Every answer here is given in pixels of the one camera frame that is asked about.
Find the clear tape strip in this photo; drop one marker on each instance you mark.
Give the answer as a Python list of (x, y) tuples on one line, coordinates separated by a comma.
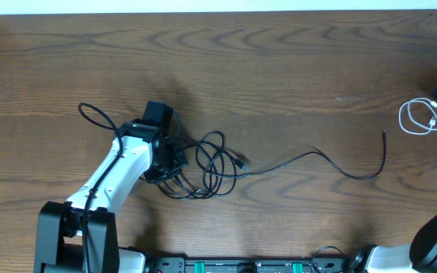
[(349, 99)]

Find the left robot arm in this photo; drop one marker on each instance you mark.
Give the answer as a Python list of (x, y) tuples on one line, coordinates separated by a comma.
[(80, 234)]

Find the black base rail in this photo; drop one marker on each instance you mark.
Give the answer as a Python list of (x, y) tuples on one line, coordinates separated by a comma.
[(241, 265)]

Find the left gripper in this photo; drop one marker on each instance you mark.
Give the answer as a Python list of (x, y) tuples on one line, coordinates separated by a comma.
[(157, 176)]

